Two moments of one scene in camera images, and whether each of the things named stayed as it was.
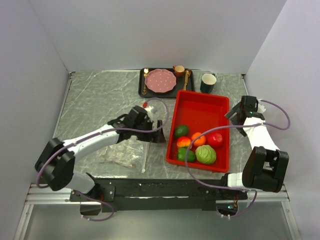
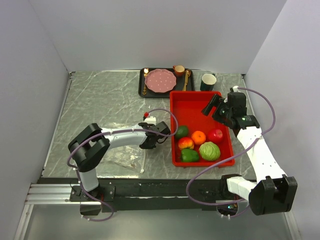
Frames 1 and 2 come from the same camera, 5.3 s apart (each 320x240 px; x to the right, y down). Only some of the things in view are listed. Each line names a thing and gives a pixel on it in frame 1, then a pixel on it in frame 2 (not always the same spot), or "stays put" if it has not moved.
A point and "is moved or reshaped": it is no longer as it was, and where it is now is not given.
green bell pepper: x=182 y=153 is moved or reshaped
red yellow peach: x=183 y=141 is moved or reshaped
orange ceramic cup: x=179 y=70 stays put
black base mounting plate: x=158 y=195 stays put
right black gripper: x=235 y=109 to x=216 y=101
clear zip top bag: x=131 y=152 stays put
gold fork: x=145 y=90 stays put
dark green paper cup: x=207 y=82 stays put
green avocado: x=181 y=130 stays put
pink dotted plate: x=160 y=80 stays put
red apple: x=215 y=140 is moved or reshaped
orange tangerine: x=200 y=141 stays put
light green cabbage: x=206 y=154 is moved or reshaped
